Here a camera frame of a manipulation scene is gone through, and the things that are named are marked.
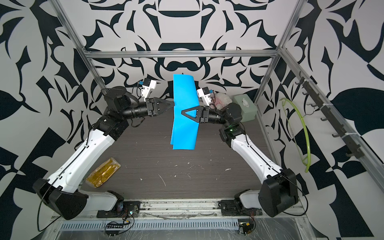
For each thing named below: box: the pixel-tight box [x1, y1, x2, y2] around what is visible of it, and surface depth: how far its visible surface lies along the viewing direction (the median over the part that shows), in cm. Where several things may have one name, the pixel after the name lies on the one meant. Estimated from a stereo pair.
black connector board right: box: [238, 221, 254, 235], surface depth 73 cm
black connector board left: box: [105, 224, 125, 237], surface depth 74 cm
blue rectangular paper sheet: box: [170, 74, 200, 150], surface depth 60 cm
